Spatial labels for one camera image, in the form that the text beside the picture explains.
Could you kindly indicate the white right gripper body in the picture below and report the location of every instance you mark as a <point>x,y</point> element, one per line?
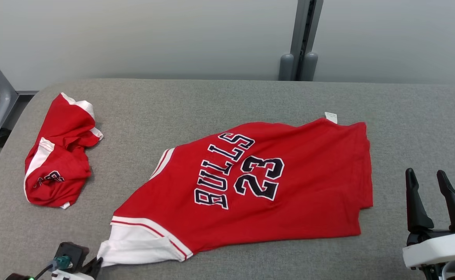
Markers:
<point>437,249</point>

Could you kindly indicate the grey wall divider post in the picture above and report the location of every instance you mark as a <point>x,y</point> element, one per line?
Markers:
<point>285,68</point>

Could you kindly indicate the black caster wheel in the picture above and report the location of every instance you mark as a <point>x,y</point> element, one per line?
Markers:
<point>1,138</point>

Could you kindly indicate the red white-striped shorts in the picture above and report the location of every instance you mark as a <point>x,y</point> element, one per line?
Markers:
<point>64,128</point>

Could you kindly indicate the red Bulls 23 jersey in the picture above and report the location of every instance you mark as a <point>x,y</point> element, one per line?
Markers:
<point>309,175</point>

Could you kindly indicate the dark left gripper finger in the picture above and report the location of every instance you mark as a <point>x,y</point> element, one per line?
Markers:
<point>93,268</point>

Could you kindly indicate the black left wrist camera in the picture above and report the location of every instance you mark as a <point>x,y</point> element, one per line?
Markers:
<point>73,252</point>

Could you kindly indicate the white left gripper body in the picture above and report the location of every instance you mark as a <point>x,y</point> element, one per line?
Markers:
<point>71,276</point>

